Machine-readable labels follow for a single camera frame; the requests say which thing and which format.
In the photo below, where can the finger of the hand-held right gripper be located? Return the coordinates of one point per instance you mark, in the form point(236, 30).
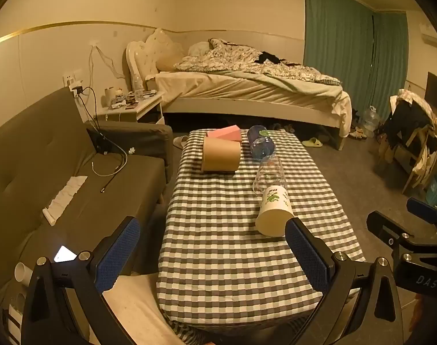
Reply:
point(421, 209)
point(383, 226)

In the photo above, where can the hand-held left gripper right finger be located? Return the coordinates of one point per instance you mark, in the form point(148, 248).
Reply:
point(304, 255)

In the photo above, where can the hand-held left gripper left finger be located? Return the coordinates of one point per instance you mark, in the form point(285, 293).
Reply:
point(119, 255)

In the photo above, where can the white paper cup green print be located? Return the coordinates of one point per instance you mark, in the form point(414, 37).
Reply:
point(274, 214)

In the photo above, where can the clear glass cup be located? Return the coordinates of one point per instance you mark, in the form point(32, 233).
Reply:
point(270, 174)

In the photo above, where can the small white cup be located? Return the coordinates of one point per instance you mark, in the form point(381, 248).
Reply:
point(23, 273)

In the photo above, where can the blue plastic cup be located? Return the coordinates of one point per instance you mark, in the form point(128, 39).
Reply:
point(261, 142)

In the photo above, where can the wooden chair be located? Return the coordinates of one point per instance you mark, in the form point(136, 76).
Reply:
point(418, 158)

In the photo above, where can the lit phone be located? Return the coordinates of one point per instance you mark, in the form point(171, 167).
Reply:
point(64, 254)

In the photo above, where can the white folded cloth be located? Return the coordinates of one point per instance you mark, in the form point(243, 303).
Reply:
point(64, 199)

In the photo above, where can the checkered tablecloth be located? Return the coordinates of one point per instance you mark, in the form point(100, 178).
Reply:
point(222, 244)

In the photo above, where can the black jacket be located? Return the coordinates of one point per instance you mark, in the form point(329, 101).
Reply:
point(407, 120)

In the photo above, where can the large clear water jug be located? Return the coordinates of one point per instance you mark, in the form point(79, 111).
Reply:
point(371, 122)

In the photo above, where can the green slipper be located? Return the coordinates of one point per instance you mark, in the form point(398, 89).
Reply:
point(312, 142)

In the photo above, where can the plaid cloth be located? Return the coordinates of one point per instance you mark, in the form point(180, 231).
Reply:
point(418, 99)

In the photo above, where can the beige slipper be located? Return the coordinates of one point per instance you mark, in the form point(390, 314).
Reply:
point(180, 142)

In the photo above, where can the grey sofa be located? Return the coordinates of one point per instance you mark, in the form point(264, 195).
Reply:
point(31, 158)

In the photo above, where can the white nightstand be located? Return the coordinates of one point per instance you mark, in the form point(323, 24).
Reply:
point(139, 109)

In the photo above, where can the white jar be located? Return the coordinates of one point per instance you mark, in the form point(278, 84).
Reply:
point(111, 96)

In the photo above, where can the clear plastic bottle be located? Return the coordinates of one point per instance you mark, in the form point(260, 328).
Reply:
point(138, 88)

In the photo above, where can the white bed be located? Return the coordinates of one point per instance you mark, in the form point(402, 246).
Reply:
point(247, 93)

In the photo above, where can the white air conditioner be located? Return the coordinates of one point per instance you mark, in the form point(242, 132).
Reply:
point(430, 34)

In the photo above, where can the green curtain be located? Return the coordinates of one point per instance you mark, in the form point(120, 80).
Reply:
point(344, 36)

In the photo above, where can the cream pillow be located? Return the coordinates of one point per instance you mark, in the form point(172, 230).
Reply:
point(168, 61)

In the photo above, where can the black garment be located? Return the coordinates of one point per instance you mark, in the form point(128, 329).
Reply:
point(268, 56)

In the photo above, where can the floral quilt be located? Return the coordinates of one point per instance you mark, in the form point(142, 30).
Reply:
point(240, 59)

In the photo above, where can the white wall socket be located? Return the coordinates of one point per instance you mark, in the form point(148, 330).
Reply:
point(73, 79)

